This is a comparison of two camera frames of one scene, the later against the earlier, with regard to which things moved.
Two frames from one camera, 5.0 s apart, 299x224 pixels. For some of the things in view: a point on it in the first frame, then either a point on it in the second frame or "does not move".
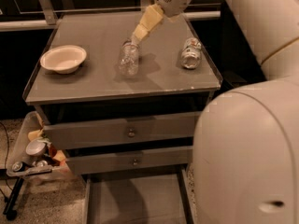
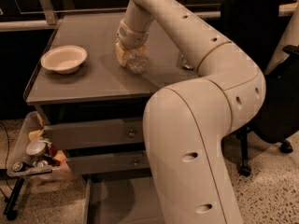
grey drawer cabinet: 124,113 does not move
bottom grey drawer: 137,199 does not move
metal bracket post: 46,5 does not move
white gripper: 172,1 to 132,36
